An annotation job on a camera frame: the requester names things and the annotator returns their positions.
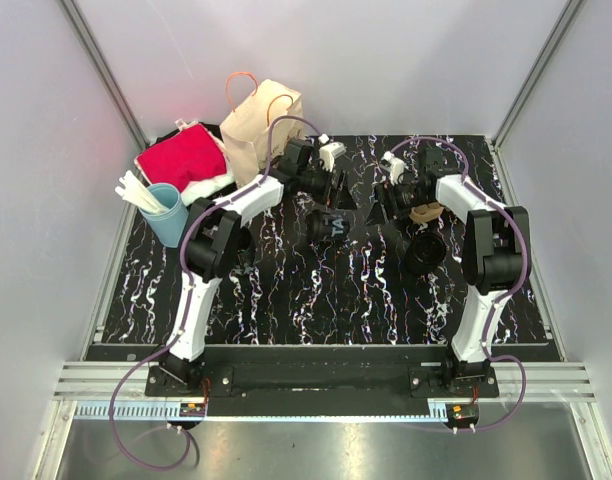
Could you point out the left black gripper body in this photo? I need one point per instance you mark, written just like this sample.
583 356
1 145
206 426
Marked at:
316 183

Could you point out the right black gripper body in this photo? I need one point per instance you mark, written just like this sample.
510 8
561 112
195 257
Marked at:
402 197

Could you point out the single black paper cup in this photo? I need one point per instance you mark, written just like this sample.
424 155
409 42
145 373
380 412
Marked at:
331 227

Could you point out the black cup stack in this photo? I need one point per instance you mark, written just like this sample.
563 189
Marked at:
425 253
245 249

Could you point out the cream bear paper bag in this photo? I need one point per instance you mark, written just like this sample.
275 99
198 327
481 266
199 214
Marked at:
248 139

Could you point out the black plastic cup lid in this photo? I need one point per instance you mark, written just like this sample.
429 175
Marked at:
312 225

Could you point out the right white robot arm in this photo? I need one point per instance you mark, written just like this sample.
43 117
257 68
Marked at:
495 255

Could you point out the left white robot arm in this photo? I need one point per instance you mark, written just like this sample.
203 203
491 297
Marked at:
215 236

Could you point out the black napkin tray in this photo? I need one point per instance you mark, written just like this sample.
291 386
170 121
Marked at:
213 129

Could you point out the red napkin stack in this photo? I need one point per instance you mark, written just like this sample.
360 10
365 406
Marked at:
190 158

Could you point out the light blue cup holder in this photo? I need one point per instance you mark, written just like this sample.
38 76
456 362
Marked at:
168 226

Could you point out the white stirrer sticks bundle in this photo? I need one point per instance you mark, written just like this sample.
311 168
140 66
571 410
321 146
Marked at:
132 190

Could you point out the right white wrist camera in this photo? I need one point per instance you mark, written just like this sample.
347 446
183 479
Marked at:
393 167

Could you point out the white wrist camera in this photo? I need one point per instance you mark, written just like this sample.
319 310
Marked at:
393 167
329 151

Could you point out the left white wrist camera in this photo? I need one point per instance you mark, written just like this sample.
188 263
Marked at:
329 151

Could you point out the aluminium rail frame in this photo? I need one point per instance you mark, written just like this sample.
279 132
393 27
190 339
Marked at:
292 306

